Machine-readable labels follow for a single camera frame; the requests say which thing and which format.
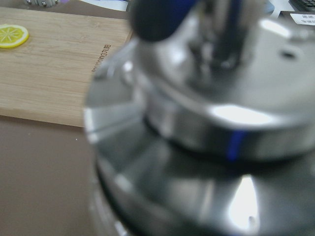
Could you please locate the wooden cutting board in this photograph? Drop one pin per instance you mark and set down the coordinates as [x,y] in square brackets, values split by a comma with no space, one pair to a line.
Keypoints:
[46,78]

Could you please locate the yellow lemon slice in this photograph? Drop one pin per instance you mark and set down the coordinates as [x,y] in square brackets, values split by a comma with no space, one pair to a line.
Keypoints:
[12,36]

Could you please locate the aluminium frame post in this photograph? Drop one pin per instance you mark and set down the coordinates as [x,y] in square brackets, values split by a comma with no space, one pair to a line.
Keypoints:
[43,3]

